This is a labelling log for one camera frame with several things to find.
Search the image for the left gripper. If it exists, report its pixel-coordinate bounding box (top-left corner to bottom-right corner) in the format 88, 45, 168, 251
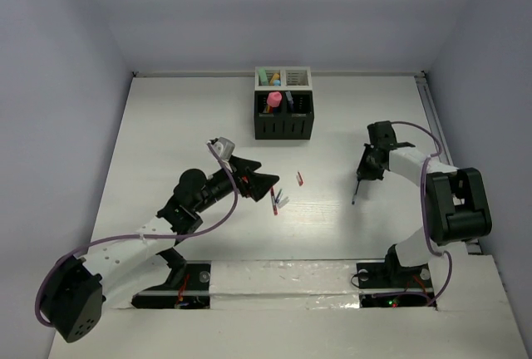
193, 155, 277, 214

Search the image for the blue ballpoint pen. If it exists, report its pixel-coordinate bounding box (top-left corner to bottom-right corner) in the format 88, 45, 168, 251
351, 179, 361, 205

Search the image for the purple ink pen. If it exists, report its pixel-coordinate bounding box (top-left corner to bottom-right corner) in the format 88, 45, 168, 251
285, 91, 294, 113

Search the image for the orange highlighter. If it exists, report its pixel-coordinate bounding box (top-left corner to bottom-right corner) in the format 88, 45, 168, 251
269, 73, 280, 85

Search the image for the green highlighter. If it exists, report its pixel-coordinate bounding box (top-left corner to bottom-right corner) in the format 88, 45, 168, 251
257, 68, 268, 86

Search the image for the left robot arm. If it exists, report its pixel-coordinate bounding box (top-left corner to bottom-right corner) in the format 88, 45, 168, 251
34, 156, 279, 343

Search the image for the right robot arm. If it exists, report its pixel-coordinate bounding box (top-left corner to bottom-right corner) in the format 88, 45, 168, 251
357, 120, 492, 286

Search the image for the dark red gel pen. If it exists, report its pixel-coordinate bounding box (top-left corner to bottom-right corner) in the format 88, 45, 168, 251
269, 187, 278, 216

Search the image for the clear cap near pens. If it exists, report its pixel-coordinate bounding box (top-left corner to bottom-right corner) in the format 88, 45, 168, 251
278, 197, 289, 209

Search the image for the black slotted organizer box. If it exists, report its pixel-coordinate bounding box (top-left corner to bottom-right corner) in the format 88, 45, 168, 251
254, 90, 315, 140

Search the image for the pink capped marker bundle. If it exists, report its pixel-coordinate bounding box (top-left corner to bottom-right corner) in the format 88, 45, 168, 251
264, 91, 283, 114

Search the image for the white slotted organizer box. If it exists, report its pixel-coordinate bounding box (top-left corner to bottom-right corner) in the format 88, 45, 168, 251
254, 66, 313, 91

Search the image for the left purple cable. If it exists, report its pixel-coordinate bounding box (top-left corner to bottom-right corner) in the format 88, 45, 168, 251
32, 145, 240, 329

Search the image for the purple cable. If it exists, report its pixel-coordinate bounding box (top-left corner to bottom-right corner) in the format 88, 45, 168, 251
32, 145, 240, 329
390, 120, 454, 308

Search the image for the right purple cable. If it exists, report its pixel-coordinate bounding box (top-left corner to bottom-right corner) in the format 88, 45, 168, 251
390, 120, 454, 308

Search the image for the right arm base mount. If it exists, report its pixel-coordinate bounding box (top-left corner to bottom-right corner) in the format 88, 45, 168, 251
350, 246, 436, 308

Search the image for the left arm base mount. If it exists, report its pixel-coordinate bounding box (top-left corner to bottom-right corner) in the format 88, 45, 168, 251
131, 248, 211, 310

